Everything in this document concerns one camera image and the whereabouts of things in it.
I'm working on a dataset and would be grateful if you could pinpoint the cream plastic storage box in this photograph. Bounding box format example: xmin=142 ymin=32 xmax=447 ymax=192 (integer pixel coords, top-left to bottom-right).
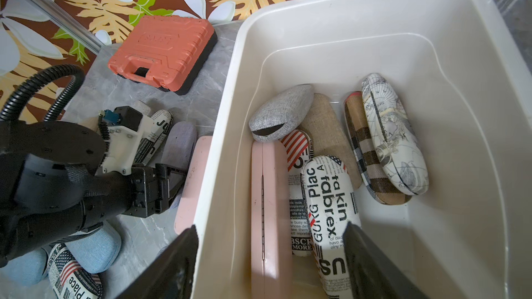
xmin=192 ymin=0 xmax=531 ymax=298

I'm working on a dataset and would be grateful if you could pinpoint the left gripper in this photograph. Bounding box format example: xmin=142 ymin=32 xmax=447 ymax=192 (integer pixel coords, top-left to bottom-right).
xmin=98 ymin=106 xmax=187 ymax=218

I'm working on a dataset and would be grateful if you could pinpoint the flag print glasses case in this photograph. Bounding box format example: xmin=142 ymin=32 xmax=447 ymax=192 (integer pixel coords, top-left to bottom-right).
xmin=47 ymin=244 xmax=103 ymax=299

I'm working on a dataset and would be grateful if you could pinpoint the small pink glasses case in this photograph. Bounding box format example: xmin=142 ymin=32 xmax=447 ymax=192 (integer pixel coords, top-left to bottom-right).
xmin=174 ymin=136 xmax=213 ymax=235

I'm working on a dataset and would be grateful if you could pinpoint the pale purple glasses case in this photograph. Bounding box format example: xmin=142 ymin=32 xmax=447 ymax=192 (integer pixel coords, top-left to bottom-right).
xmin=161 ymin=121 xmax=198 ymax=170

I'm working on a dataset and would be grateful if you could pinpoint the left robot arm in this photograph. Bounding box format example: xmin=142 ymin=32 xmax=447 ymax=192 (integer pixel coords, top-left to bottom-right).
xmin=1 ymin=65 xmax=187 ymax=266

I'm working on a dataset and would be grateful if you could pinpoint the beige fabric glasses case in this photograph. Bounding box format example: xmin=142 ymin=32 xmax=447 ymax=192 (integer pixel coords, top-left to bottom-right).
xmin=298 ymin=94 xmax=362 ymax=190

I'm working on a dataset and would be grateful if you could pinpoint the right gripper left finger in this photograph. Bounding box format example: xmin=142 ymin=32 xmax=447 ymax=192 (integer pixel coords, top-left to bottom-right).
xmin=119 ymin=226 xmax=199 ymax=298

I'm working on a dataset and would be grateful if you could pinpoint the slate blue glasses case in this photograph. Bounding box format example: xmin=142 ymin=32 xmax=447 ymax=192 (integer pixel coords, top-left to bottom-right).
xmin=1 ymin=246 xmax=51 ymax=287

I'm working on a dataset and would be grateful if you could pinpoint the newspaper print glasses case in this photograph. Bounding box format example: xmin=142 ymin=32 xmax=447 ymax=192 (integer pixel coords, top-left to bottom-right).
xmin=301 ymin=155 xmax=361 ymax=298

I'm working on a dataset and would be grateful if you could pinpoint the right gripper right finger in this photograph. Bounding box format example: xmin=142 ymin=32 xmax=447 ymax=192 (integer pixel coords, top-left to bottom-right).
xmin=342 ymin=222 xmax=427 ymax=299

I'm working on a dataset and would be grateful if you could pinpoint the floral print glasses case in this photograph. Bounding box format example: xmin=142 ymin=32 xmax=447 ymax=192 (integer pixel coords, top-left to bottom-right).
xmin=362 ymin=73 xmax=429 ymax=195

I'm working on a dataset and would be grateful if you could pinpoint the grey fabric glasses case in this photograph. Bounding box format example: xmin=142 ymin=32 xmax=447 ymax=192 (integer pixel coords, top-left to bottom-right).
xmin=249 ymin=84 xmax=314 ymax=143

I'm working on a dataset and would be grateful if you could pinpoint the newspaper print round case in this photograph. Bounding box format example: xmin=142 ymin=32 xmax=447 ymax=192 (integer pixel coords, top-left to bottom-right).
xmin=134 ymin=109 xmax=173 ymax=166

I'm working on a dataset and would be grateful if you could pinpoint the plaid glasses case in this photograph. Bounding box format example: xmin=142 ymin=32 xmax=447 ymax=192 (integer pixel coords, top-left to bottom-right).
xmin=344 ymin=91 xmax=411 ymax=206

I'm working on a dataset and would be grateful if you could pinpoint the red plastic tool case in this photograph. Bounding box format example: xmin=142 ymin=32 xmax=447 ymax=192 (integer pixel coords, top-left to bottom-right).
xmin=108 ymin=15 xmax=218 ymax=96

